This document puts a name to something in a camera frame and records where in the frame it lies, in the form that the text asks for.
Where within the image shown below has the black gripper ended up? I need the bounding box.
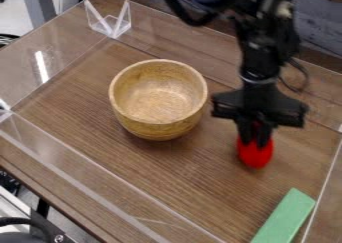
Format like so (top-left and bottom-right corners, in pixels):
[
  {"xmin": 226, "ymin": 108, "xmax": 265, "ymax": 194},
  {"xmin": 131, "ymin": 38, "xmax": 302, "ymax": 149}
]
[{"xmin": 212, "ymin": 78, "xmax": 309, "ymax": 148}]

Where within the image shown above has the red plush fruit green stem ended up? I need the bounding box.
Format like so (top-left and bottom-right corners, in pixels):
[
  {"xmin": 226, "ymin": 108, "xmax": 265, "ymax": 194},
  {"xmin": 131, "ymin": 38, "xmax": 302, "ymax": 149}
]
[{"xmin": 236, "ymin": 120, "xmax": 276, "ymax": 170}]

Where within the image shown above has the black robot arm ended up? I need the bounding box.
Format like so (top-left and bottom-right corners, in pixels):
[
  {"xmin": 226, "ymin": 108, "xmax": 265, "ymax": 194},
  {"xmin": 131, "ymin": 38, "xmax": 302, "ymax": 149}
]
[{"xmin": 170, "ymin": 0, "xmax": 309, "ymax": 149}]

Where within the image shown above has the wooden bowl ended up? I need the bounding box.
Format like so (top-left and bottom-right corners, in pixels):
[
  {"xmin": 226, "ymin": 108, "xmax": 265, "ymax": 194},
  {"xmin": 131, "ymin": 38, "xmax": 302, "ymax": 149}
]
[{"xmin": 109, "ymin": 59, "xmax": 209, "ymax": 141}]

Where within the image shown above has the green rectangular block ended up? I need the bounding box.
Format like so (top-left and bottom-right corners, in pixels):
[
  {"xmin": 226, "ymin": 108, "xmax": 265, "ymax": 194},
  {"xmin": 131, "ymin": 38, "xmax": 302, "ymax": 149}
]
[{"xmin": 250, "ymin": 188, "xmax": 316, "ymax": 243}]

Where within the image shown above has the black equipment bottom left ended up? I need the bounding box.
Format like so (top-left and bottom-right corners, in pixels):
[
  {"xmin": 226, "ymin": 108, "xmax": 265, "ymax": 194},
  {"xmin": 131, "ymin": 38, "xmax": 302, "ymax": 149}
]
[{"xmin": 0, "ymin": 214, "xmax": 78, "ymax": 243}]

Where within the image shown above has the clear acrylic enclosure wall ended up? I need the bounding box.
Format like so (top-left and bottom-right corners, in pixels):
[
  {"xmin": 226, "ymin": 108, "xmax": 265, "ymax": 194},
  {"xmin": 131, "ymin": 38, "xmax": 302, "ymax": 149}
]
[{"xmin": 0, "ymin": 4, "xmax": 342, "ymax": 243}]

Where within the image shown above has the black cable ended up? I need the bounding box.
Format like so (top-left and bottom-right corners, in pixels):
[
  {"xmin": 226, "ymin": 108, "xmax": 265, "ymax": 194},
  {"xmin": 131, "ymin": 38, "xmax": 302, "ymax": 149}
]
[{"xmin": 155, "ymin": 0, "xmax": 310, "ymax": 94}]

